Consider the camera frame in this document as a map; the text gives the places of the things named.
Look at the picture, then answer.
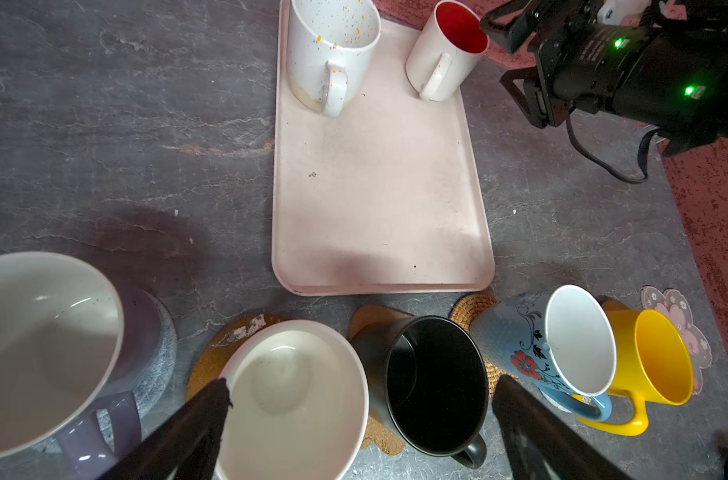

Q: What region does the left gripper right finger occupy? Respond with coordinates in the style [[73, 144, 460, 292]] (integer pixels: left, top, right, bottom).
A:
[[492, 375, 628, 479]]

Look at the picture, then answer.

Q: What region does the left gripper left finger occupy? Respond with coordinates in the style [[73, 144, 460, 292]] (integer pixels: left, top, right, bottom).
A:
[[102, 378, 232, 479]]

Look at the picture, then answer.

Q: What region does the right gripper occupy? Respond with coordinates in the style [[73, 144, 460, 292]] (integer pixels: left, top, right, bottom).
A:
[[480, 0, 654, 129]]

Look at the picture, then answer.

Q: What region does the grey round coaster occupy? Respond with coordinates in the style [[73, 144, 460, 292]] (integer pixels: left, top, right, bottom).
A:
[[31, 292, 178, 454]]

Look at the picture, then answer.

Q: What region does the red interior mug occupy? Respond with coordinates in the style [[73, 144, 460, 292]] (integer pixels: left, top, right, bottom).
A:
[[406, 1, 490, 102]]

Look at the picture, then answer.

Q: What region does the brown glossy coaster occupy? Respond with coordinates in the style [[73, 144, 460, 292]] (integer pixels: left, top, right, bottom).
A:
[[186, 313, 286, 401]]

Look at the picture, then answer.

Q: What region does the blue floral mug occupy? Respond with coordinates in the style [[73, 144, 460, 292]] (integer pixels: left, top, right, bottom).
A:
[[470, 285, 618, 422]]

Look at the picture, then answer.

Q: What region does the white mug front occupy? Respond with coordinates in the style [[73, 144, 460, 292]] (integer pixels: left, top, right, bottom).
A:
[[215, 320, 369, 479]]

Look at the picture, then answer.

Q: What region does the white mug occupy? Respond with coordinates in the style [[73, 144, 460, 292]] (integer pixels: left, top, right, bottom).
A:
[[215, 320, 369, 479], [287, 0, 382, 118]]

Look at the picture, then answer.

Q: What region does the black mug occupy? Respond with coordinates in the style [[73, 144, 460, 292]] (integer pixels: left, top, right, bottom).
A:
[[352, 316, 489, 469]]

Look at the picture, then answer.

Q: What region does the yellow mug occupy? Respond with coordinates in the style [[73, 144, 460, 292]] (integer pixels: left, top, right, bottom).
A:
[[579, 309, 694, 436]]

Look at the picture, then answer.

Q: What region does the woven rattan coaster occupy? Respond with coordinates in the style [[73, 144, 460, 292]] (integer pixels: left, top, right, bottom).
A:
[[449, 293, 504, 397]]

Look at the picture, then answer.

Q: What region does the brown paw coaster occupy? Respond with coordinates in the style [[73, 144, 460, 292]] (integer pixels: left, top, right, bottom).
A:
[[348, 304, 411, 456]]

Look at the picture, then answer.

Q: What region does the lavender mug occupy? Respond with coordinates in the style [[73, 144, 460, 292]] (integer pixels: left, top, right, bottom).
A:
[[0, 252, 162, 479]]

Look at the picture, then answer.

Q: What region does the pink flower coaster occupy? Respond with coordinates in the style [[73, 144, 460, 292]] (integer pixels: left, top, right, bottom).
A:
[[640, 285, 713, 395]]

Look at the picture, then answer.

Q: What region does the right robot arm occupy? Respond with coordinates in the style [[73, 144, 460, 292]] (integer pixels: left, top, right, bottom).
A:
[[480, 1, 728, 155]]

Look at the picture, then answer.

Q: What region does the beige serving tray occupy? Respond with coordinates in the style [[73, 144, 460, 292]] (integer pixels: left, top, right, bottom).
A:
[[272, 20, 495, 296]]

